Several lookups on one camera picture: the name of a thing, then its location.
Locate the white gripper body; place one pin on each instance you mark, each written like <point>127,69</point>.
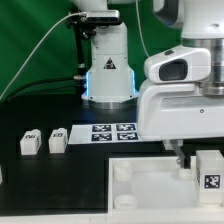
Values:
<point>178,111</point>

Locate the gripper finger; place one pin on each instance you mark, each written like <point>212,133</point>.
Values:
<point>181,157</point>

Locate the white square tabletop tray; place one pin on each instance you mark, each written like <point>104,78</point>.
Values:
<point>154,190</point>

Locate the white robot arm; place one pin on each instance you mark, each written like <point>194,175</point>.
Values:
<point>110,80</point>

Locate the white sheet with markers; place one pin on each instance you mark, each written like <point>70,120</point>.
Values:
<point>104,133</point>

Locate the white block left edge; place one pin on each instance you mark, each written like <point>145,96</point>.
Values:
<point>1,178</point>

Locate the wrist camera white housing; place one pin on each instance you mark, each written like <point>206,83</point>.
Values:
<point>178,64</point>

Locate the black camera on stand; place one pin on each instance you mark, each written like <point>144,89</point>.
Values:
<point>84,25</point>

